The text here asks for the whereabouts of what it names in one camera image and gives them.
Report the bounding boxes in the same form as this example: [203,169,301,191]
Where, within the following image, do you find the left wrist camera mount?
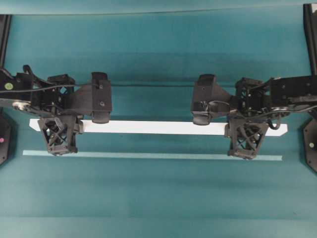
[38,115,83,156]

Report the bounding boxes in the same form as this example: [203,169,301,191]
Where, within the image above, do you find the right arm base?
[300,119,317,175]

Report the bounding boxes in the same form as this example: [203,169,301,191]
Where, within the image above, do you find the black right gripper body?
[192,77,271,119]

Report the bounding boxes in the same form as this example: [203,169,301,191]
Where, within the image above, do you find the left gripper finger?
[92,72,107,82]
[92,113,109,123]

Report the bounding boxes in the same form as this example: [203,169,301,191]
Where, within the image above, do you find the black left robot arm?
[0,65,112,124]

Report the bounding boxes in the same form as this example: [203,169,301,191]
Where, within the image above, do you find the teal table cloth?
[0,3,317,238]

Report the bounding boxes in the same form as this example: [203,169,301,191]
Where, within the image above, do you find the light blue tape strip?
[22,150,282,161]

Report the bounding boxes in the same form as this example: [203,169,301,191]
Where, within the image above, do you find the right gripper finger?
[192,112,211,125]
[198,74,216,86]

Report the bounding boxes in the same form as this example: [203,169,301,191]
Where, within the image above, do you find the left black frame post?
[0,14,12,67]

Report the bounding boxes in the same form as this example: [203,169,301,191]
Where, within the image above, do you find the black frame post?
[303,3,317,75]
[0,14,12,67]

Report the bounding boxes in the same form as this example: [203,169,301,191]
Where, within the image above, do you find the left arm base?
[0,114,18,167]

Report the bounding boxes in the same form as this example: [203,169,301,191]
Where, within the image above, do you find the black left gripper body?
[31,74,112,118]

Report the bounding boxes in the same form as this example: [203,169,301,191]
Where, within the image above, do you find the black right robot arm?
[191,74,317,125]

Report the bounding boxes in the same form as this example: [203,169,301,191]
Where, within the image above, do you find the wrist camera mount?
[224,118,268,160]
[38,115,83,156]

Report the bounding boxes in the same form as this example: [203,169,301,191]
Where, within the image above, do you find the white wooden board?
[29,118,288,136]

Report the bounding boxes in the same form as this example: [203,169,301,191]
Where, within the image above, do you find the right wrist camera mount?
[224,118,268,160]

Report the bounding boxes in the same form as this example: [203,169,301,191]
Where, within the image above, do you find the right black frame post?
[303,3,317,75]

